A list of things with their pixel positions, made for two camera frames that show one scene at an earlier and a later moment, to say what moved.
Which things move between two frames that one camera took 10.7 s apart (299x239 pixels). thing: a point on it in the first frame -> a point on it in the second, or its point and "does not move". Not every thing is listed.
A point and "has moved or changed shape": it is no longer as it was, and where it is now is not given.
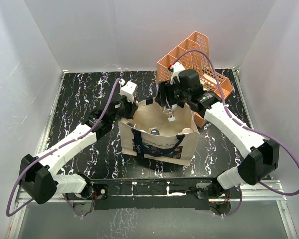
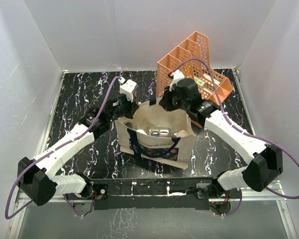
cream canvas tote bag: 147,134 does not move
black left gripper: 132,107 does not move
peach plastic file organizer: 194,55 does not move
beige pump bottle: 186,131 has moved or changed shape
